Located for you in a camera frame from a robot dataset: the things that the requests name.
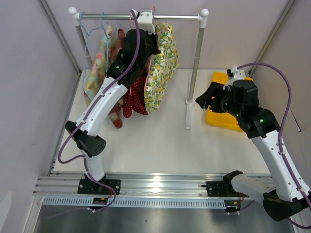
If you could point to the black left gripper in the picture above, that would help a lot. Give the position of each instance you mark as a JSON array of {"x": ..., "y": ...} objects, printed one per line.
[{"x": 154, "y": 39}]

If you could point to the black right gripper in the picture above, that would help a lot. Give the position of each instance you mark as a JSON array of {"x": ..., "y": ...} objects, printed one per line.
[{"x": 216, "y": 90}]

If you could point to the lemon print cloth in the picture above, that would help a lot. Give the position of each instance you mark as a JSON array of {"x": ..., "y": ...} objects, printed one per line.
[{"x": 162, "y": 67}]

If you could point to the red polka dot skirt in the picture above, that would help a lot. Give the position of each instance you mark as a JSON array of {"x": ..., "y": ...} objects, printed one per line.
[{"x": 134, "y": 98}]

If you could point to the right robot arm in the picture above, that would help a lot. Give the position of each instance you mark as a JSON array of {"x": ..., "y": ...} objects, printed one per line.
[{"x": 284, "y": 198}]

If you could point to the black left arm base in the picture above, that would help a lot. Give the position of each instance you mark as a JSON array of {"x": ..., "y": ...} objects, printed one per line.
[{"x": 87, "y": 186}]

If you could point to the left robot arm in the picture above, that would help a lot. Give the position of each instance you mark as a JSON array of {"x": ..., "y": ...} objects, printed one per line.
[{"x": 137, "y": 48}]

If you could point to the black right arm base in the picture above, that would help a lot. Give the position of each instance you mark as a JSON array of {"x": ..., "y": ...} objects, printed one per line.
[{"x": 221, "y": 189}]

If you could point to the red plaid skirt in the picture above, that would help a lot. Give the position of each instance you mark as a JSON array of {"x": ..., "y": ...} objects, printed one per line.
[{"x": 115, "y": 113}]

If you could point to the pastel plaid skirt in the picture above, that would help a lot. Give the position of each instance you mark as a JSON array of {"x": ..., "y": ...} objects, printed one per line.
[{"x": 94, "y": 80}]

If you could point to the yellow plastic tray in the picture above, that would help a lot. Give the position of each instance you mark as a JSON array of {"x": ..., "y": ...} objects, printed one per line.
[{"x": 222, "y": 120}]

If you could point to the white clothes rack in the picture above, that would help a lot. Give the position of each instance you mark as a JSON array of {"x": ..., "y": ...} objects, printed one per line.
[{"x": 201, "y": 18}]

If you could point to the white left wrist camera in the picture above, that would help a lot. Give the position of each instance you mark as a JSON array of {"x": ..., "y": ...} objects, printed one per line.
[{"x": 145, "y": 20}]

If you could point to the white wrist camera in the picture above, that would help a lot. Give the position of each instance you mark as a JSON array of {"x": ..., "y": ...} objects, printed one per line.
[
  {"x": 234, "y": 74},
  {"x": 145, "y": 20}
]

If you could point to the blue wire hanger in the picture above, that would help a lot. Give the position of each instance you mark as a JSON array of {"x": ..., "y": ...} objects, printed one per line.
[
  {"x": 108, "y": 40},
  {"x": 84, "y": 36}
]

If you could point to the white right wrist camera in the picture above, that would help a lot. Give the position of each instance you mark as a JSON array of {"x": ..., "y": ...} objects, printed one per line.
[{"x": 234, "y": 74}]

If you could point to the slotted cable duct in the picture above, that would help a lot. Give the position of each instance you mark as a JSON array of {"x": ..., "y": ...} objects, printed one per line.
[{"x": 136, "y": 202}]

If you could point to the aluminium front rail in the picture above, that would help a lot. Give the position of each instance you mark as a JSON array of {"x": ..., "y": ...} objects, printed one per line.
[{"x": 133, "y": 185}]

